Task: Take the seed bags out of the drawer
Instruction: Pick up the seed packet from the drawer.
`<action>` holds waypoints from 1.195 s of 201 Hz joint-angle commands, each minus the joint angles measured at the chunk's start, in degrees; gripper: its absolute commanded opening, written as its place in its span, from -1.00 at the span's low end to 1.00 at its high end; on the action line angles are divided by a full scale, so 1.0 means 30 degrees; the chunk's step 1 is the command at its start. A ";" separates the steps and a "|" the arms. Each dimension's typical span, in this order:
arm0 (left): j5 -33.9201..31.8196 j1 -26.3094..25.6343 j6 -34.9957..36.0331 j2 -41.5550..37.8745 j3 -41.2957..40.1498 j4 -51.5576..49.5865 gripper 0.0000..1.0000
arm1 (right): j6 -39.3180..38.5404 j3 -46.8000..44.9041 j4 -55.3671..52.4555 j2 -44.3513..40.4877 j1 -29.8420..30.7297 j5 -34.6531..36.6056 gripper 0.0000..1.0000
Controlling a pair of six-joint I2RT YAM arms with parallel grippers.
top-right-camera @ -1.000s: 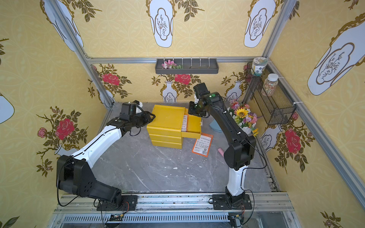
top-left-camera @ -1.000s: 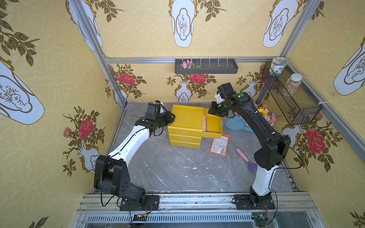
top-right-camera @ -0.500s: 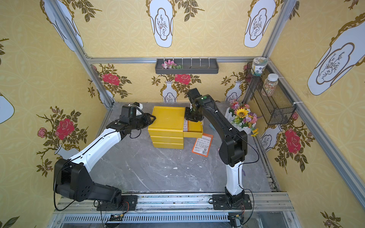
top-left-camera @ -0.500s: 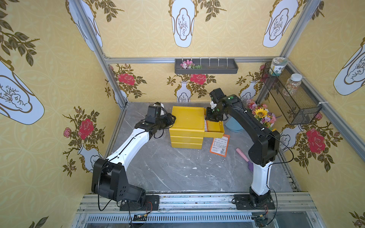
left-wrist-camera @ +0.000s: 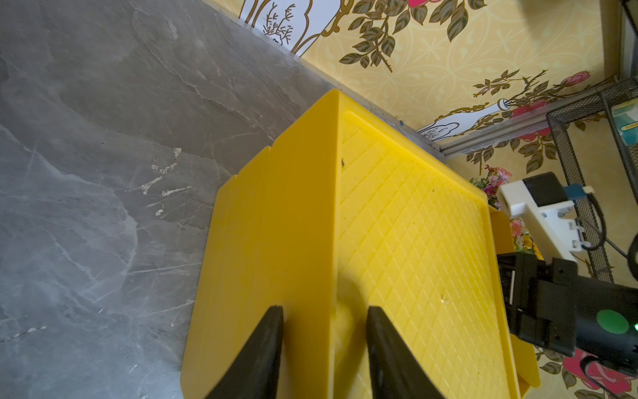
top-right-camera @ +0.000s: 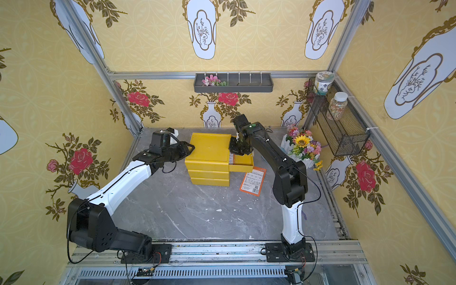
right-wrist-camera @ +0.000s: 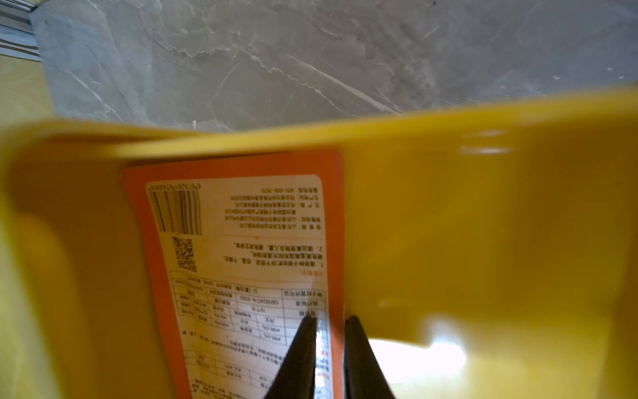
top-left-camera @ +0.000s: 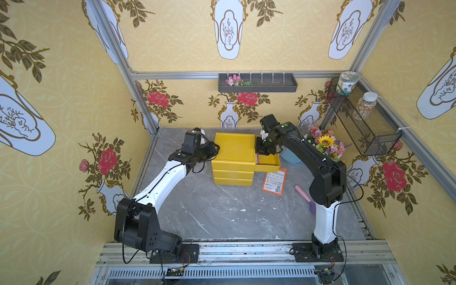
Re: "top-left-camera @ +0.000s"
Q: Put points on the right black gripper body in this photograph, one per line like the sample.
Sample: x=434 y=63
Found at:
x=262 y=146

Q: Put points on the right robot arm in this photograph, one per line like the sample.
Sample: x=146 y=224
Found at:
x=329 y=178

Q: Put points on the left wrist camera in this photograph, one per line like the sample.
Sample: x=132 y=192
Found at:
x=193 y=140

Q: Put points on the artificial flower bouquet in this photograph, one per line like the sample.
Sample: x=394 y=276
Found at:
x=325 y=142

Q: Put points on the grey wall shelf tray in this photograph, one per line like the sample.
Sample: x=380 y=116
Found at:
x=262 y=82

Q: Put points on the yellow plastic drawer cabinet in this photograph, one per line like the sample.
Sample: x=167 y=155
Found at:
x=235 y=162

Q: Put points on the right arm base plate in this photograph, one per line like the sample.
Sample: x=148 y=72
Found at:
x=309 y=252

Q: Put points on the small pink artificial flowers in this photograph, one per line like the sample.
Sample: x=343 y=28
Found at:
x=237 y=81

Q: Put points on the patterned jar white lid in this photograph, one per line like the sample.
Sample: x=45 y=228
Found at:
x=346 y=82

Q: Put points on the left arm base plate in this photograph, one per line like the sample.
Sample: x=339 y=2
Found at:
x=186 y=253

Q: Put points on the yellow top drawer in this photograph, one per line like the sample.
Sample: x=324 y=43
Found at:
x=269 y=164

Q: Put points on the black wire mesh basket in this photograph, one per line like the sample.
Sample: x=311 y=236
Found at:
x=374 y=134

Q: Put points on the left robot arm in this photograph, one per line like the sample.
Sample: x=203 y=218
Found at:
x=137 y=224

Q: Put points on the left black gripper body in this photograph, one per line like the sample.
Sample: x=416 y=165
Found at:
x=209 y=150

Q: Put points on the clear jar white lid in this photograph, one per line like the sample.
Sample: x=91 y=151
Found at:
x=365 y=105

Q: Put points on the orange white seed bag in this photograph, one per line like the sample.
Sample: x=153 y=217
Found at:
x=274 y=182

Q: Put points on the small circuit board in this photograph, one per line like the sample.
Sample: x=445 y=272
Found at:
x=175 y=272

